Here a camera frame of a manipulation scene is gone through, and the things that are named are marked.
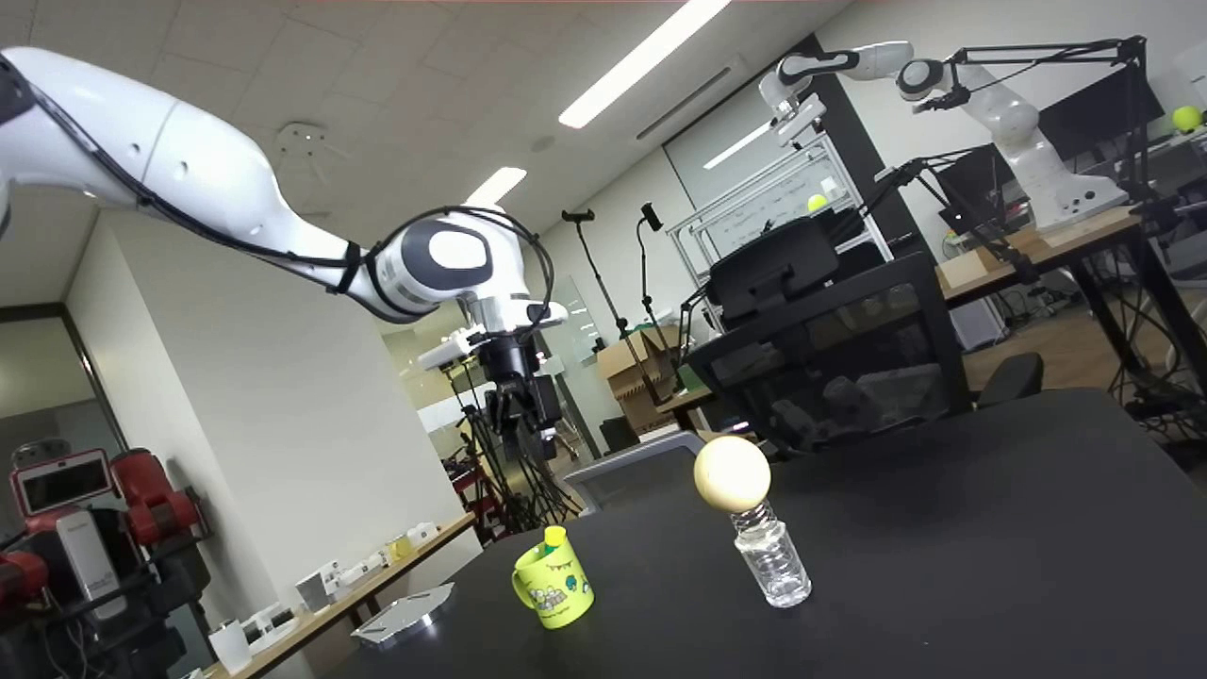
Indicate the long wooden side table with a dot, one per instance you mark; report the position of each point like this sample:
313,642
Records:
342,596

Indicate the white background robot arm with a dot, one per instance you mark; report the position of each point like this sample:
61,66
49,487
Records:
1023,134

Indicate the black chair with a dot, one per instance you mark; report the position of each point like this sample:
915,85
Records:
1010,379

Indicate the red humanoid robot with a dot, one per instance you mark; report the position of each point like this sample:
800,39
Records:
137,497

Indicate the yellow-green printed mug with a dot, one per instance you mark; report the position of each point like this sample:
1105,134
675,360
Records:
550,591

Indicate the black tripod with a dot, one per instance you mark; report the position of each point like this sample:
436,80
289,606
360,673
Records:
502,484

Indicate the cardboard boxes stack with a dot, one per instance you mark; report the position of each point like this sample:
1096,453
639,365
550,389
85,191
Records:
636,379

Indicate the clear plastic bottle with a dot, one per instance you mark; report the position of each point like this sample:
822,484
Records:
773,560

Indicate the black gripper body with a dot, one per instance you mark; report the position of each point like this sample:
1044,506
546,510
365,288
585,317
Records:
515,379

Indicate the long ceiling light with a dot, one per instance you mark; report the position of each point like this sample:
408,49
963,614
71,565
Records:
642,61

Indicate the black monitor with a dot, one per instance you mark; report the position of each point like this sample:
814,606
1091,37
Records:
1097,115

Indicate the cream round ball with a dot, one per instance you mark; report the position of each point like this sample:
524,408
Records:
733,473

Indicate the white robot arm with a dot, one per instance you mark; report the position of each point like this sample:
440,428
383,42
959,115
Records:
189,151

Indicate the yellow tennis ball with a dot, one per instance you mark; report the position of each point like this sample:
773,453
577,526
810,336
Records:
1184,118
819,201

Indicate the grey blue bin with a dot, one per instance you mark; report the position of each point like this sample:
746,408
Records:
628,473

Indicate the black box device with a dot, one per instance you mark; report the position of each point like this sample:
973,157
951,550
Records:
770,271

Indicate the white shallow tray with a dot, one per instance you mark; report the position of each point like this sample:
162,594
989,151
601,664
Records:
399,619

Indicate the wooden desk black legs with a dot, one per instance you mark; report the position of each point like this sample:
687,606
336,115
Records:
1041,245

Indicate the short ceiling light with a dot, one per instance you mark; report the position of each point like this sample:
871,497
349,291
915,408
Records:
494,186

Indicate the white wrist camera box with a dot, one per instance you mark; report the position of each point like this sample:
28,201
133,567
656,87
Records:
453,354

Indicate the black camera stand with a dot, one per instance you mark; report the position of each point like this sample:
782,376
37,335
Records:
597,271

